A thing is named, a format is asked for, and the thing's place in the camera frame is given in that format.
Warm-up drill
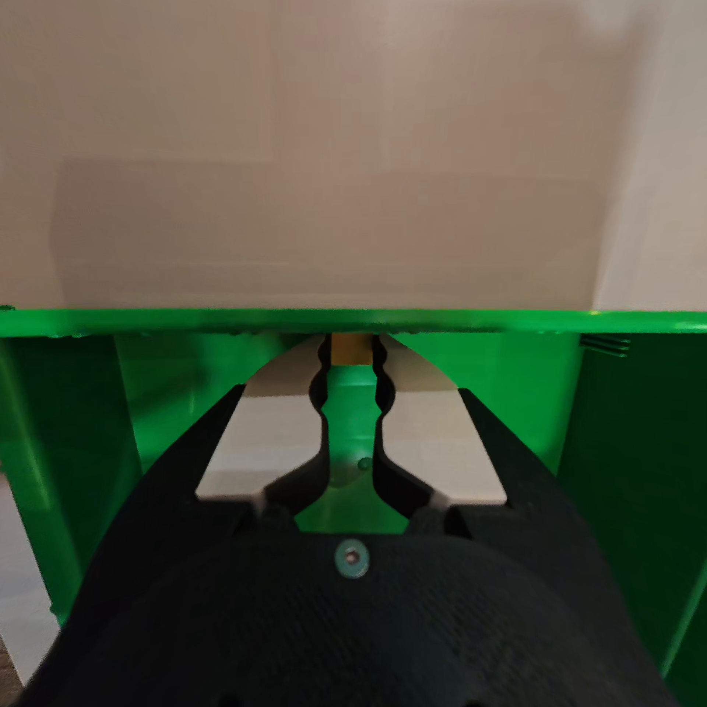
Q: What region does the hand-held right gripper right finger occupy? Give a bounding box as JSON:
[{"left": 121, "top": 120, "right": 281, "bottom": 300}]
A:
[{"left": 371, "top": 333, "right": 508, "bottom": 523}]

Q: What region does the green plastic bin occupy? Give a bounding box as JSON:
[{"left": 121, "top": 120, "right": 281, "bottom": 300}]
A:
[{"left": 0, "top": 305, "right": 707, "bottom": 707}]

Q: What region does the small yellow cube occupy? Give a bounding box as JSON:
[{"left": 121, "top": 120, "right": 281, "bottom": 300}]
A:
[{"left": 330, "top": 333, "right": 375, "bottom": 366}]

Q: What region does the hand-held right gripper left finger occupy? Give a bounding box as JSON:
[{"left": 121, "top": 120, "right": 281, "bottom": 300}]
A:
[{"left": 195, "top": 333, "right": 332, "bottom": 518}]

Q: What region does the grey desk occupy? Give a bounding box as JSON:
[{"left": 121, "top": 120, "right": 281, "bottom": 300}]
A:
[{"left": 0, "top": 0, "right": 707, "bottom": 686}]

